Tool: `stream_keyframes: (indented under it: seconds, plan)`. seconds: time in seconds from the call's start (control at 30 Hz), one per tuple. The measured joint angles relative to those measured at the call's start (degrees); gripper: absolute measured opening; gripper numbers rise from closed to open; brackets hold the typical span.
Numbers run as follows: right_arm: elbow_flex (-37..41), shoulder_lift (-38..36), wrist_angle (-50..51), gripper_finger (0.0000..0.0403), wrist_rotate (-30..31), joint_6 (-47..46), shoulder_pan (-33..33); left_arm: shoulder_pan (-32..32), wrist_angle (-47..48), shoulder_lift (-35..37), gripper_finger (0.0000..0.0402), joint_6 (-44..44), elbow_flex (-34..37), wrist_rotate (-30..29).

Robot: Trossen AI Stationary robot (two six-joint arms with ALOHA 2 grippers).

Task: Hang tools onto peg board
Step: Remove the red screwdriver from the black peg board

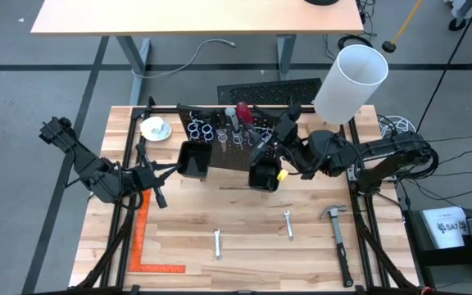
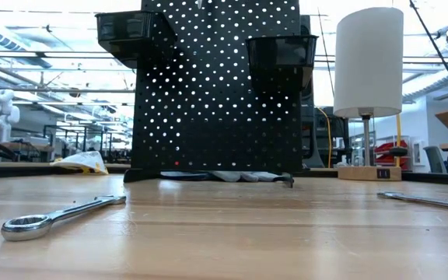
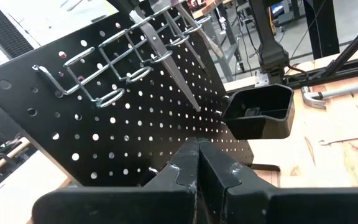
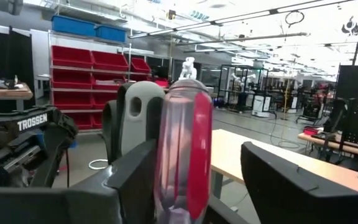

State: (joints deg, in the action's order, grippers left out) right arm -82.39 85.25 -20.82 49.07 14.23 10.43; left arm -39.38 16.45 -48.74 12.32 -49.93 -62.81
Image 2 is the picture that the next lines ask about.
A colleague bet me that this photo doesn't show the chrome combination wrench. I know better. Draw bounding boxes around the chrome combination wrench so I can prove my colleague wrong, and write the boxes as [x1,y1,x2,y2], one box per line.
[376,191,448,213]
[0,194,127,242]

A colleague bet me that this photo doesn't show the black metal pegboard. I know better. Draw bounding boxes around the black metal pegboard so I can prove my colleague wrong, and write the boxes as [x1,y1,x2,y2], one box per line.
[123,0,303,189]

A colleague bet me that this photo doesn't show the black plastic pegboard bin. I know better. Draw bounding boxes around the black plastic pegboard bin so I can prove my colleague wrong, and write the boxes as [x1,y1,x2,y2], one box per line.
[94,10,177,70]
[245,34,319,93]

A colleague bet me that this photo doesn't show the red plastic bins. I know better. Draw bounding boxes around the red plastic bins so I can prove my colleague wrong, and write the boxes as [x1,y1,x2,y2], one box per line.
[374,140,412,170]

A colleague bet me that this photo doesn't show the white shade wooden base lamp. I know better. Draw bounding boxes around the white shade wooden base lamp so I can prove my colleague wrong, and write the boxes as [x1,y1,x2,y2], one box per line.
[333,6,404,182]

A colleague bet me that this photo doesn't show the black round knob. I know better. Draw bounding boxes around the black round knob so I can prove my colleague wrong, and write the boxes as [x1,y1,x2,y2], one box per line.
[388,146,409,158]

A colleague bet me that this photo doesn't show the grey chair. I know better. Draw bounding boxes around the grey chair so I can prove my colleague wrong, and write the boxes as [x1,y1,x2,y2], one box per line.
[422,145,448,174]

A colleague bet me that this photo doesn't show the yellow cable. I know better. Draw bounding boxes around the yellow cable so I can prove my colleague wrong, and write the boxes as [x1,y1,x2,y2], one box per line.
[315,106,333,169]

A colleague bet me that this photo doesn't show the yellow upright post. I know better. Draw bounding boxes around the yellow upright post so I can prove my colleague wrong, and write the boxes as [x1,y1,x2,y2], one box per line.
[395,114,402,168]

